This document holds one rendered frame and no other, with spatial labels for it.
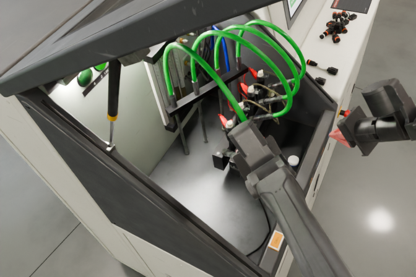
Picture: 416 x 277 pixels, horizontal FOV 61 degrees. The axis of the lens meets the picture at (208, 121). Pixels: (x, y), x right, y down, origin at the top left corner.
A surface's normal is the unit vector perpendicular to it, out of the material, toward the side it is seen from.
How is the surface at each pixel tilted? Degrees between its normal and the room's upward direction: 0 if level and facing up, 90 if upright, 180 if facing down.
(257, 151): 49
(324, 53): 0
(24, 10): 0
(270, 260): 0
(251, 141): 45
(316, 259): 40
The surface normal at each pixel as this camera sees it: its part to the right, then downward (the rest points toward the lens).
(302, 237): -0.57, -0.77
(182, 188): -0.11, -0.64
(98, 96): 0.88, 0.30
